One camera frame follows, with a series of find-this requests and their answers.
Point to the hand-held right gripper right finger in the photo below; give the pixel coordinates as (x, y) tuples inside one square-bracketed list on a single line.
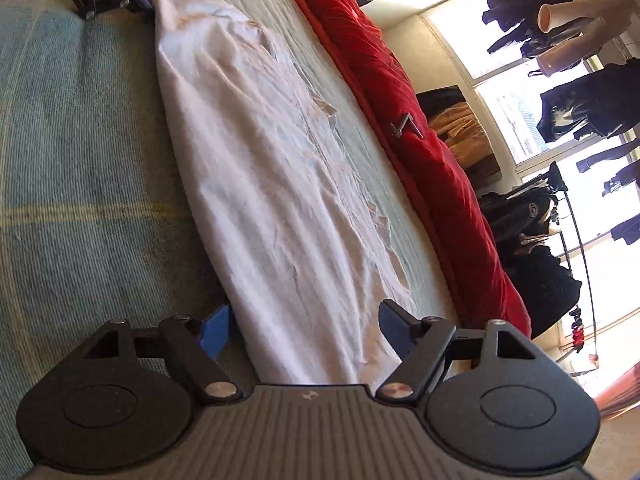
[(397, 322)]

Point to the red duvet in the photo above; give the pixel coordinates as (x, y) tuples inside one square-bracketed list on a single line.
[(390, 85)]

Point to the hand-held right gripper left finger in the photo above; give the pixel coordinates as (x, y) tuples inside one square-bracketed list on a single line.
[(215, 332)]

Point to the brown chair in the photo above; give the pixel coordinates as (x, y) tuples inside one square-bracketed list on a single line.
[(487, 170)]

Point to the black jacket with round patch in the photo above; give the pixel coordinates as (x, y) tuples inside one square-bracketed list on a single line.
[(515, 215)]

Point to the black hanging garment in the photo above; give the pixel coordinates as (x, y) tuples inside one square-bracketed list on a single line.
[(545, 290)]

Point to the orange draped cloth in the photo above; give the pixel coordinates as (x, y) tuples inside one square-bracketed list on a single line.
[(460, 130)]

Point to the cream hanging trousers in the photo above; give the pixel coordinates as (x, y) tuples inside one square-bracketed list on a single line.
[(575, 50)]

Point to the black draped cloth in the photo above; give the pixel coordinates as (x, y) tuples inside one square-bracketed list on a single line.
[(440, 97)]

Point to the beige hanging garment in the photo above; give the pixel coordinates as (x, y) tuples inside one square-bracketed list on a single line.
[(530, 239)]

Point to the pink fringed curtain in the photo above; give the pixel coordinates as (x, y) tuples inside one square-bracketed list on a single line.
[(620, 395)]

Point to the metal clothes rack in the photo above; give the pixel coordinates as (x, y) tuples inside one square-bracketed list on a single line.
[(557, 175)]

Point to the white printed t-shirt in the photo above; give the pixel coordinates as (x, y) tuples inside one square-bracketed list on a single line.
[(250, 185)]

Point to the row of small hanging socks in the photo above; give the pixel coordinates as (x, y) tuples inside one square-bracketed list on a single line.
[(580, 332)]

